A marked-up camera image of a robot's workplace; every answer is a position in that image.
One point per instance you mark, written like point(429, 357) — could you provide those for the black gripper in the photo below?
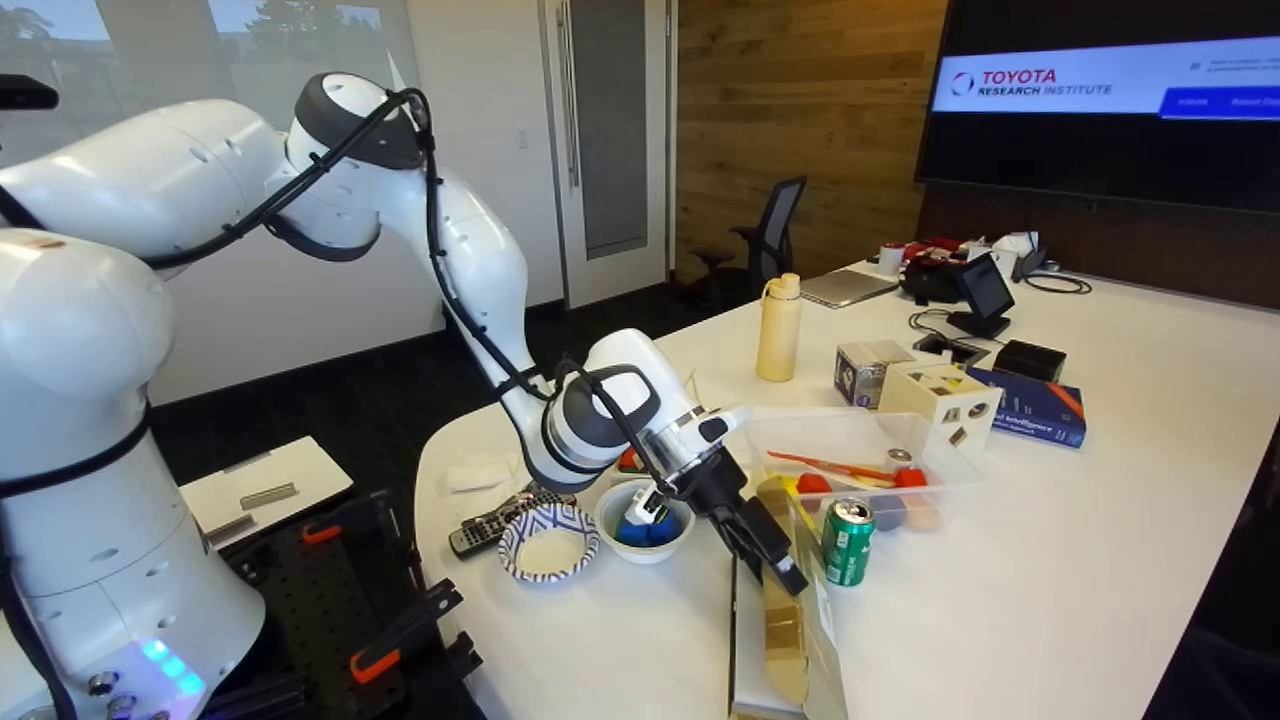
point(721, 495)

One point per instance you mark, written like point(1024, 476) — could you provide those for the brown cardboard box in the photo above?
point(784, 655)

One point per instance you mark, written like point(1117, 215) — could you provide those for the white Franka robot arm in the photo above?
point(95, 533)

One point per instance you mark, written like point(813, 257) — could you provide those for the navy blue flat box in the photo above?
point(1033, 407)

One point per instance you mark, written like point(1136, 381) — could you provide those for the small black box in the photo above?
point(1030, 363)

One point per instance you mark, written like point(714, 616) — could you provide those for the green soda can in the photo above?
point(848, 546)

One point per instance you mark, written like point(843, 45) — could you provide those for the blue sponge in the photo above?
point(655, 528)

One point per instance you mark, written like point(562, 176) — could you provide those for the clear plastic toy container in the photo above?
point(865, 463)

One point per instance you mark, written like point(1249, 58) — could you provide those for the white bowl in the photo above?
point(608, 539)

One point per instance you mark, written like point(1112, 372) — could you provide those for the blue white patterned plate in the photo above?
point(546, 546)

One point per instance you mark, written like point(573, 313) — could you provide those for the cream shape sorter cube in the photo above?
point(943, 407)

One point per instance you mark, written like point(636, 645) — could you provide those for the cream plastic bottle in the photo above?
point(779, 332)

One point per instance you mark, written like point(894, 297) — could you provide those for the silver laptop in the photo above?
point(845, 286)

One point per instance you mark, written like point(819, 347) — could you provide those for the metal stapler tool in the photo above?
point(482, 528)

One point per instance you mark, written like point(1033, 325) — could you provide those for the white napkin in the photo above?
point(478, 476)

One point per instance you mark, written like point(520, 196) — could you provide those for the black bag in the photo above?
point(933, 283)

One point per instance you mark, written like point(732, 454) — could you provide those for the white mug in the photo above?
point(890, 257)

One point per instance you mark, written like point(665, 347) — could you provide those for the black mesh office chair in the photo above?
point(779, 225)

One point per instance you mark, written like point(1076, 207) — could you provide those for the black tablet on stand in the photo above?
point(984, 291)

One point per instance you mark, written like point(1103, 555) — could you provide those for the white device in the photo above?
point(1018, 253)

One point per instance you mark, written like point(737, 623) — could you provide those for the white door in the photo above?
point(612, 133)

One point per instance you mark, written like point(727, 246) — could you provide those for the black mounting base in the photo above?
point(314, 600)

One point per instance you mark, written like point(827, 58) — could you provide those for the white board plate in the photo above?
point(306, 473)

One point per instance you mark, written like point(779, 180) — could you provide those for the wall television screen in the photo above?
point(1105, 95)

